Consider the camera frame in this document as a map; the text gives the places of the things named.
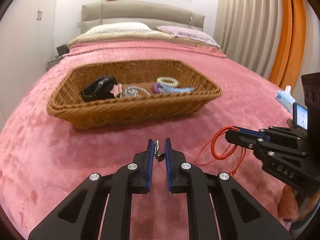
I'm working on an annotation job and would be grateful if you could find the red string bracelet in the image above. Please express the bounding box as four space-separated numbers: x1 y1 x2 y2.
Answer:
194 126 247 177

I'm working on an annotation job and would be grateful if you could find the cream coil hair tie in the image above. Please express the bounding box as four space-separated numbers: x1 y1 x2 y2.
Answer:
156 76 180 88

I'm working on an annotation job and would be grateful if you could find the crystal butterfly hair clip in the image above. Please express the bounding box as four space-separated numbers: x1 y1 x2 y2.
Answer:
120 86 151 98

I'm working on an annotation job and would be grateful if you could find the black wrist watch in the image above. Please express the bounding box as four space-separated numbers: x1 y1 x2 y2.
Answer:
80 76 118 102

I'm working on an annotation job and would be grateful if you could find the pink star keychain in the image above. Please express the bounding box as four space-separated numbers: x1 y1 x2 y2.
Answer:
110 84 123 98

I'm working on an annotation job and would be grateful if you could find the right hand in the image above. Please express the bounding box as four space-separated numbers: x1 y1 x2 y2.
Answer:
278 186 316 222

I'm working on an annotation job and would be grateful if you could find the smartphone on stand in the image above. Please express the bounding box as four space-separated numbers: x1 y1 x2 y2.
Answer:
287 102 308 130

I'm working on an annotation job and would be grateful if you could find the white blue tube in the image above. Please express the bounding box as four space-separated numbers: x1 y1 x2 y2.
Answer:
275 85 296 113

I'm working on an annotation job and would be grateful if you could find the pink plush blanket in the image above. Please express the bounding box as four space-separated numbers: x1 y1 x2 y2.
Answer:
1 41 290 238

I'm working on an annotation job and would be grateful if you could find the beige curtain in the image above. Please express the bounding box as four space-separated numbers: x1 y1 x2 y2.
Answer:
213 0 283 79

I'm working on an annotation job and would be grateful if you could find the brown wicker basket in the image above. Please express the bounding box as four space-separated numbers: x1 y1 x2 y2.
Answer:
47 59 222 129

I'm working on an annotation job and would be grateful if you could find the pink floral pillow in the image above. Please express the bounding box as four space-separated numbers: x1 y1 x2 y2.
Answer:
156 25 219 47

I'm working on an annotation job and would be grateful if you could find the beige bed sheet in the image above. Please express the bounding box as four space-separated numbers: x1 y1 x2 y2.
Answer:
67 30 221 50

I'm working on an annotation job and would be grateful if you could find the beige upholstered headboard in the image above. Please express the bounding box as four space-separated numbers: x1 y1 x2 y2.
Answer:
80 1 205 34

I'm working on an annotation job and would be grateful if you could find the grey bedside table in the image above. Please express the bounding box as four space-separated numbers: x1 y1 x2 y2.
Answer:
46 55 64 71

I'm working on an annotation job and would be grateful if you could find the black device on nightstand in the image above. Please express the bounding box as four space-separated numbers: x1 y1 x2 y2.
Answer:
56 44 69 56

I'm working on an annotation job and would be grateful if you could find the white dotted pillow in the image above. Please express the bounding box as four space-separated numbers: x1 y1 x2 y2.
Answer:
84 22 152 35

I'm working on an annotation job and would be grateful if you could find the white wardrobe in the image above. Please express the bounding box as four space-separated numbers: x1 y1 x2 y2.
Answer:
1 0 56 121

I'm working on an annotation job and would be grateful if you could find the orange door frame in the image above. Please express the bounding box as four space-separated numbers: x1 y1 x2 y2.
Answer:
268 0 306 88

